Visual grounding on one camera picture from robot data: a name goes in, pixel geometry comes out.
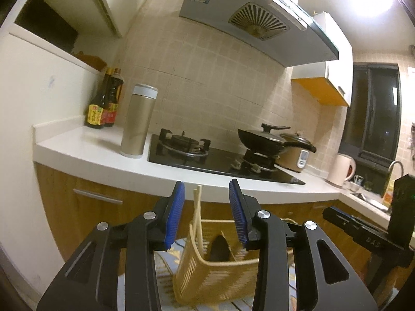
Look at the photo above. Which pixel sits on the white kitchen countertop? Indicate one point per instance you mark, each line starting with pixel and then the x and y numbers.
pixel 97 149

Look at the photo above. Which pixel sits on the wooden base cabinets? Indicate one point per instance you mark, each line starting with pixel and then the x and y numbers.
pixel 64 207

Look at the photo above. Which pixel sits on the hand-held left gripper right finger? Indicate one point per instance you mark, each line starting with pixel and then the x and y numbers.
pixel 238 213

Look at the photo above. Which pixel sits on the black object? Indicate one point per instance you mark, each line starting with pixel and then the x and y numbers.
pixel 220 249

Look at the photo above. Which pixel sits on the steel kitchen sink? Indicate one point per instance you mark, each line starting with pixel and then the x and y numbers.
pixel 369 201

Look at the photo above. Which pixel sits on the beige steel thermos flask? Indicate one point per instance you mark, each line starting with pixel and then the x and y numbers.
pixel 137 123

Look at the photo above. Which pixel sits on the white tall cabinet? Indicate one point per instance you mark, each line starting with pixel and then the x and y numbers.
pixel 39 81

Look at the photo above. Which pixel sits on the dark soy sauce bottle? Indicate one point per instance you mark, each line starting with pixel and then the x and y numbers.
pixel 97 103
pixel 116 97

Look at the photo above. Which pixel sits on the black wok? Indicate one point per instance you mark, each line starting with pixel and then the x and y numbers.
pixel 259 139

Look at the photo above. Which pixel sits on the yellow plastic slotted basket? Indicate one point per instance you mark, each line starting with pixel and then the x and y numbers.
pixel 220 278

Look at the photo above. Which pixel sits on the black glass gas stove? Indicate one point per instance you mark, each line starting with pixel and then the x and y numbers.
pixel 210 162

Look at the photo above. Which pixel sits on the white and yellow wall cabinet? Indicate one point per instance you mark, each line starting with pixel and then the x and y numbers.
pixel 337 58

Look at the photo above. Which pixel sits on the beige rice cooker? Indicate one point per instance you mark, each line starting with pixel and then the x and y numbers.
pixel 293 162

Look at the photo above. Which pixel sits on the small glass cup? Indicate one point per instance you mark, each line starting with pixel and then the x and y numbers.
pixel 368 186
pixel 358 180

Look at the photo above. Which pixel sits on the dark kitchen window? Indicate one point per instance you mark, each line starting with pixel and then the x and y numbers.
pixel 373 113

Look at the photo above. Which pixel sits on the white electric kettle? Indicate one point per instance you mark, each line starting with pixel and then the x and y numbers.
pixel 338 170

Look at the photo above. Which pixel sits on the light wooden chopstick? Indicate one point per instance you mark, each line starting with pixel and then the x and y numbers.
pixel 195 207
pixel 201 220

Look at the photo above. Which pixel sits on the yellow dish soap bottle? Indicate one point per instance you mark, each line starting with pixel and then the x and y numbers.
pixel 388 196

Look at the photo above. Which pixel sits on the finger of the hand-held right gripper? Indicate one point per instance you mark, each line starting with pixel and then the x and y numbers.
pixel 337 217

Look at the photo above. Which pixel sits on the brown wooden board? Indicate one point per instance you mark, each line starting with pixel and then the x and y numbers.
pixel 92 61

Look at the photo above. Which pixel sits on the grey range hood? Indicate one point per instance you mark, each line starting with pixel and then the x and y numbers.
pixel 220 13

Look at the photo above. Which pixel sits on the steel sink faucet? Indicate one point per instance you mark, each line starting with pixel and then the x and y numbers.
pixel 390 168

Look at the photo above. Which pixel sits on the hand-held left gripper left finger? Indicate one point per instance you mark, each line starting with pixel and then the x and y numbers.
pixel 175 213

